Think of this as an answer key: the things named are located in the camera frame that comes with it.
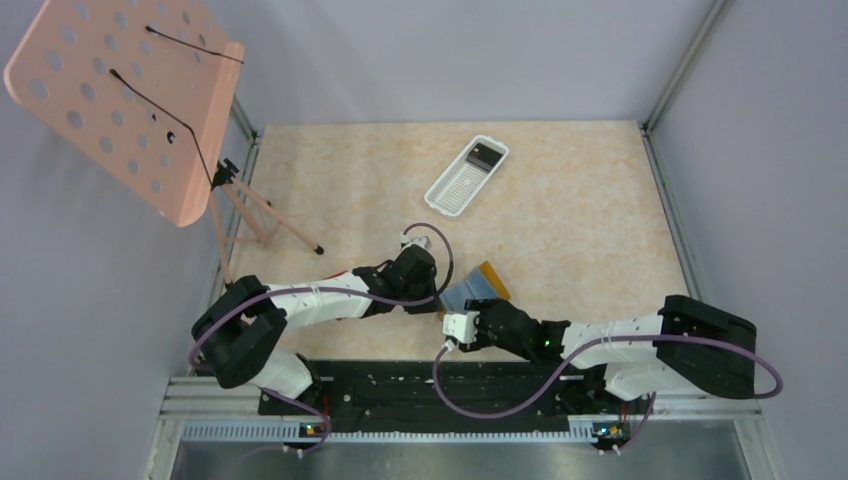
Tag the pink perforated music stand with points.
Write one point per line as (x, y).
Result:
(144, 90)

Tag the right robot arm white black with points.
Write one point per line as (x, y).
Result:
(685, 343)

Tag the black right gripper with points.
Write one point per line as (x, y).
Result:
(482, 315)

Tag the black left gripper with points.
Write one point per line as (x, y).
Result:
(428, 291)

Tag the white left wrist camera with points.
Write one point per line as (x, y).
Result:
(422, 241)

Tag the white perforated plastic tray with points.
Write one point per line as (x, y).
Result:
(460, 182)

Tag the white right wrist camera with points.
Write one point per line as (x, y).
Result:
(460, 328)

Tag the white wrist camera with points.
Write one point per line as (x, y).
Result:
(460, 328)
(422, 241)

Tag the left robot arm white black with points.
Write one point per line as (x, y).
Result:
(236, 338)

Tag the red white grid card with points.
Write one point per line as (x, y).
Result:
(337, 274)

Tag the black card stack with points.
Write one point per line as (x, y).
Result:
(484, 157)

